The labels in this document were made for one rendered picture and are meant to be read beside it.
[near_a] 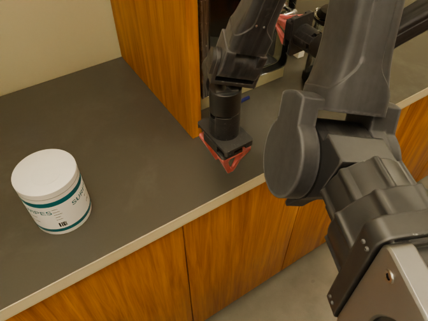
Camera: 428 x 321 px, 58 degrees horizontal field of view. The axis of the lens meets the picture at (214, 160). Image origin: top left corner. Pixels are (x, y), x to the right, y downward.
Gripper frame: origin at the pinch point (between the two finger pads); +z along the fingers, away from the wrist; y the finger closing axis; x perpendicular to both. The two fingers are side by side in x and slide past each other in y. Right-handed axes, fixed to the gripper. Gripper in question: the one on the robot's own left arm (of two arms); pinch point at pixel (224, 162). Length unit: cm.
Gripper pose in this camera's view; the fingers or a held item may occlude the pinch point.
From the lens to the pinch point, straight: 80.7
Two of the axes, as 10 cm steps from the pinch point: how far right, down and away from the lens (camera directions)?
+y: -5.5, -6.2, 5.7
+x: -8.4, 4.1, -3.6
